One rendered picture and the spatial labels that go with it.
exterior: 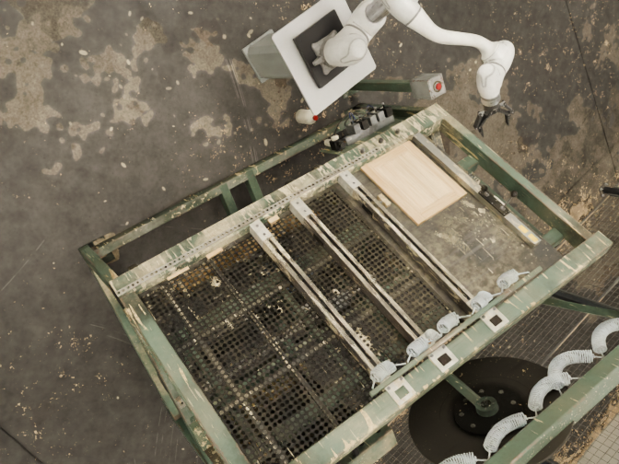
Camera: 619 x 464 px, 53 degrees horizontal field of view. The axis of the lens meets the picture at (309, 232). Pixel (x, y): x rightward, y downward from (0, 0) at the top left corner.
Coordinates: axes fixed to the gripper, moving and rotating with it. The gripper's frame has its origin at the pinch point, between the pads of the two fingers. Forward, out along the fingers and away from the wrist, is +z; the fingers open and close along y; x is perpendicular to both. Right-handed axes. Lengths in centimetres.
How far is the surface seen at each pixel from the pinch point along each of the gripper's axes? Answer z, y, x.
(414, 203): 31, -50, 0
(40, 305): 12, -272, 28
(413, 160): 33, -39, 29
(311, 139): 49, -90, 95
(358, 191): 15, -75, 11
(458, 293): 29, -51, -61
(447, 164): 37.6, -22.8, 20.1
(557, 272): 45, -1, -64
